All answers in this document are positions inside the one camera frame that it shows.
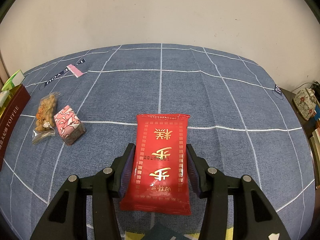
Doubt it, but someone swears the small green box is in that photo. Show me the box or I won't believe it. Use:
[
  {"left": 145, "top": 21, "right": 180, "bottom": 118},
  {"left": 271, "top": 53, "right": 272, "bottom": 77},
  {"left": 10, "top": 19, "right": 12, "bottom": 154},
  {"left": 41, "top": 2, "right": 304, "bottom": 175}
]
[{"left": 1, "top": 69, "right": 25, "bottom": 92}]

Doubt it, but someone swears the maroon gift box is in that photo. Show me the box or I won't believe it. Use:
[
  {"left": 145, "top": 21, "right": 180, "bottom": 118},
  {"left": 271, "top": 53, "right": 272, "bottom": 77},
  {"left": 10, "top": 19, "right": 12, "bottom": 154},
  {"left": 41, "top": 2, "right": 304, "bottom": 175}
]
[{"left": 0, "top": 84, "right": 32, "bottom": 172}]

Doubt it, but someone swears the floral fabric box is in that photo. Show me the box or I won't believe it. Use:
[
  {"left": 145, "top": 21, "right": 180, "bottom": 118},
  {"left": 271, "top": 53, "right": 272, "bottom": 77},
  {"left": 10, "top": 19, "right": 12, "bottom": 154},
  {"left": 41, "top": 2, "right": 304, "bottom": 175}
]
[{"left": 293, "top": 87, "right": 318, "bottom": 120}]

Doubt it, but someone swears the clear bag of peanuts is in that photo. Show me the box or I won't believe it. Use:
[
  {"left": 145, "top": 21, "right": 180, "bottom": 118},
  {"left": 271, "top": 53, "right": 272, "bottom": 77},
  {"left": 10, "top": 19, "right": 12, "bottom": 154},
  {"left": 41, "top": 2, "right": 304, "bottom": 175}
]
[{"left": 32, "top": 92, "right": 61, "bottom": 145}]

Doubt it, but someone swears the blue grid cloth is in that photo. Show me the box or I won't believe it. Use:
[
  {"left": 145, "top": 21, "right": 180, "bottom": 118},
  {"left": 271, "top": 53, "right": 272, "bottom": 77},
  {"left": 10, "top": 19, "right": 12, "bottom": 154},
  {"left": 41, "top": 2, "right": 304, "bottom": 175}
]
[{"left": 0, "top": 44, "right": 317, "bottom": 240}]

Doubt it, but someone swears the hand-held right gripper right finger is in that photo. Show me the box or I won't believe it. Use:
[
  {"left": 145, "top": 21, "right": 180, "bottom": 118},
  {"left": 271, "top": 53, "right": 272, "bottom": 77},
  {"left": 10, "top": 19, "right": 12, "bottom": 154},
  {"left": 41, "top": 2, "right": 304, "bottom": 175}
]
[{"left": 185, "top": 144, "right": 292, "bottom": 240}]

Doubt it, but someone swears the pink patterned wrapped block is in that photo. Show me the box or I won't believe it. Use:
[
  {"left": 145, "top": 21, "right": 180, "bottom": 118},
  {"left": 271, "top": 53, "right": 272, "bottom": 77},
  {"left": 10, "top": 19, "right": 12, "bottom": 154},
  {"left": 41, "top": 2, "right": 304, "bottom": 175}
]
[{"left": 54, "top": 106, "right": 85, "bottom": 146}]

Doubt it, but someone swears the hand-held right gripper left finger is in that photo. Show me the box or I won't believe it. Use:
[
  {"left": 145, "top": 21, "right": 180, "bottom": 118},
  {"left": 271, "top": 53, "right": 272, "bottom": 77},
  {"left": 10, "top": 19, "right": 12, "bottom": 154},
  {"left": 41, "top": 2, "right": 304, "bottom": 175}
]
[{"left": 30, "top": 143, "right": 137, "bottom": 240}]

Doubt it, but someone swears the red snack packet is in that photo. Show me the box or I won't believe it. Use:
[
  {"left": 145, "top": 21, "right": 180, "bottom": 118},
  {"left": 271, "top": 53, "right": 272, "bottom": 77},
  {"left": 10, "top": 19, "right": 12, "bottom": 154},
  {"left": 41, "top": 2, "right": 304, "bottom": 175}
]
[{"left": 119, "top": 113, "right": 192, "bottom": 216}]

